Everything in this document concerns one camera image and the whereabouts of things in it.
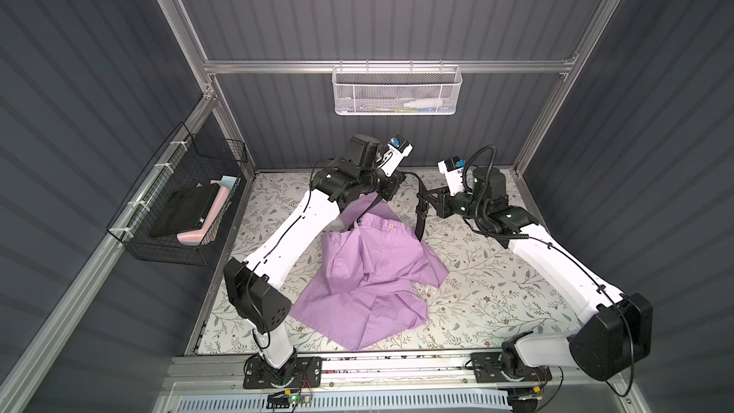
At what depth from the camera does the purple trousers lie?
0.79 meters

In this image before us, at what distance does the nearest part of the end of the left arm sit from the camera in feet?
2.15

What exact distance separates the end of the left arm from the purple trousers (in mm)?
96
